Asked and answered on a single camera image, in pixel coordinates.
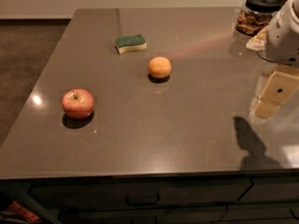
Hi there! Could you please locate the orange object on floor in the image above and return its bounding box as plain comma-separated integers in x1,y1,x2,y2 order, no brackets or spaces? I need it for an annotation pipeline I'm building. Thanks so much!
5,201,41,223

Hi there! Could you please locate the red apple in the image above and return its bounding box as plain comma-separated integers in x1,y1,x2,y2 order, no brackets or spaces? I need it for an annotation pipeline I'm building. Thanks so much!
62,89,94,119

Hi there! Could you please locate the orange fruit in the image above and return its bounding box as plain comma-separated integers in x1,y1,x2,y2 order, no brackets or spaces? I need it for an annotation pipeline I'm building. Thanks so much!
149,57,172,78

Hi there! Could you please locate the dark cabinet drawer with handle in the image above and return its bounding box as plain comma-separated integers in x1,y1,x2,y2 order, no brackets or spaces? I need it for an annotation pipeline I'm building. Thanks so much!
30,178,251,211

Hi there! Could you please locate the green and yellow sponge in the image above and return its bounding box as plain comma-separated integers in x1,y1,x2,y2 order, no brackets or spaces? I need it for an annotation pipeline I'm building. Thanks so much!
115,34,147,54

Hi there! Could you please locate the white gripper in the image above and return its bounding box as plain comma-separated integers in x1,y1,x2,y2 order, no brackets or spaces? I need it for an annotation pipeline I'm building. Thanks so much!
251,0,299,119

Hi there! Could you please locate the lower dark cabinet drawer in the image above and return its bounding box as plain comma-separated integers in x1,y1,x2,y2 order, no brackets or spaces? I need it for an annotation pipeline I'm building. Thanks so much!
59,206,227,224

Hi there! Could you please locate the right dark cabinet drawer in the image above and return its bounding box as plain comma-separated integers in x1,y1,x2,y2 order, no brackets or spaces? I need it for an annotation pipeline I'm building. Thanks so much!
238,176,299,203

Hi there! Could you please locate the glass jar with black lid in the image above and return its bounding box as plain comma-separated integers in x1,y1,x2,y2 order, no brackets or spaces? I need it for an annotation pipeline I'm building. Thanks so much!
235,0,282,36

